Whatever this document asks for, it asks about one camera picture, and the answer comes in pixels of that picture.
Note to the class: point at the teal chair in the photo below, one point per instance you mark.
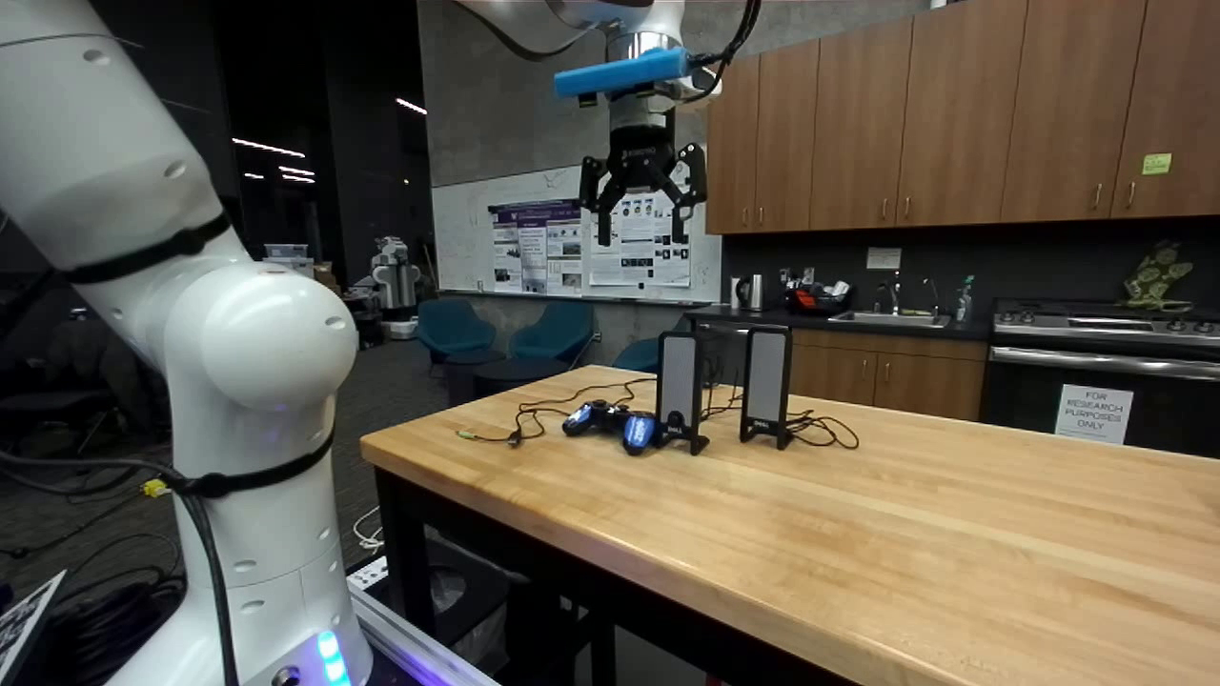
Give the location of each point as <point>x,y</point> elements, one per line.
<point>553,341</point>

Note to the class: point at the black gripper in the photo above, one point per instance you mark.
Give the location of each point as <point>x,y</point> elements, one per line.
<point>641,157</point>

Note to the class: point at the wooden cabinets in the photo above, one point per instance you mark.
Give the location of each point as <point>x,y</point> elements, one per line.
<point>973,112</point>
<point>891,372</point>

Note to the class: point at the stainless steel oven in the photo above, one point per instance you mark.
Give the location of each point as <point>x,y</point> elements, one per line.
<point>1166,361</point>

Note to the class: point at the black desktop speaker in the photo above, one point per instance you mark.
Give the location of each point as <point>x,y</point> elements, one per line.
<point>769,386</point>
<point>679,392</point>

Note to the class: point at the black table frame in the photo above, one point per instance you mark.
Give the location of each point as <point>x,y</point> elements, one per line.
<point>451,568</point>

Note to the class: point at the blue game controller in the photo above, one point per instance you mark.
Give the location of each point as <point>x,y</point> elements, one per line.
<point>599,419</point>

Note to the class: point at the white paper sign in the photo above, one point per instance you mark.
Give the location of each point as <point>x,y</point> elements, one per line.
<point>1096,414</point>

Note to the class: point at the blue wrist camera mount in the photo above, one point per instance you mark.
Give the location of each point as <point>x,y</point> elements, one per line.
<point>613,78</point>

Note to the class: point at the right black desktop speaker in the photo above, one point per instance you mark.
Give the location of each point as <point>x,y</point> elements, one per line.
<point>769,386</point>

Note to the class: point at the wooden upper cabinets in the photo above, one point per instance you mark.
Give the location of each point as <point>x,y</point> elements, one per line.
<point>973,112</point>

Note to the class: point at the wooden lower cabinets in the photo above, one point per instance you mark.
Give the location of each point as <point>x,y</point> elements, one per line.
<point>891,372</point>

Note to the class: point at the left black desktop speaker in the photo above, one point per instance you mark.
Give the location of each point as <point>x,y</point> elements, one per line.
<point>679,392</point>

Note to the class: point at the white poster board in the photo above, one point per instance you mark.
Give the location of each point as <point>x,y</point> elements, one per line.
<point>532,238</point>

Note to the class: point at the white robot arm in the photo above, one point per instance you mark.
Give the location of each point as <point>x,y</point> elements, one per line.
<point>253,358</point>

